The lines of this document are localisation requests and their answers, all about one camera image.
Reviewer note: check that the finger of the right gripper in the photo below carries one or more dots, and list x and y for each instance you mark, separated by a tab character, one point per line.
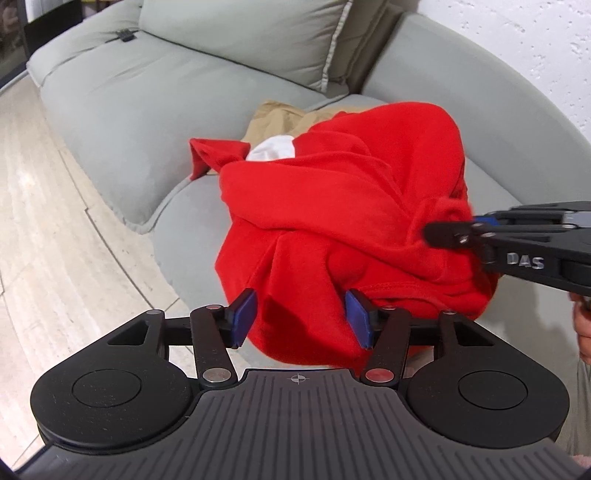
458	235

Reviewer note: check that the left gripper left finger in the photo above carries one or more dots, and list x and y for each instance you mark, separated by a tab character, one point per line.
214	330

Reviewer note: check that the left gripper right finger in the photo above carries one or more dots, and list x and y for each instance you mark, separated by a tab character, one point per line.
385	333

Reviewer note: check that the red t-shirt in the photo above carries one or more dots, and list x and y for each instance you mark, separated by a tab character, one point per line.
345	210

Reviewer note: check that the person's right hand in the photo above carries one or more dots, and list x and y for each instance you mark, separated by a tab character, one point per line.
582	326

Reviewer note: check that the white garment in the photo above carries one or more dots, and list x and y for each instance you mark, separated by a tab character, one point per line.
277	147

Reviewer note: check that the tan khaki garment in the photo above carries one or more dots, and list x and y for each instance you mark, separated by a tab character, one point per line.
274	118

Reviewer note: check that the grey back cushion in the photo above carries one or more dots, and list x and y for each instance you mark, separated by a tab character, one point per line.
293	40

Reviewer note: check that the grey sofa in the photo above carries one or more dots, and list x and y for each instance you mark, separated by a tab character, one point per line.
127	110

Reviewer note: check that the small black remote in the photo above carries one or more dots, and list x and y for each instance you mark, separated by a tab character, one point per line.
125	35

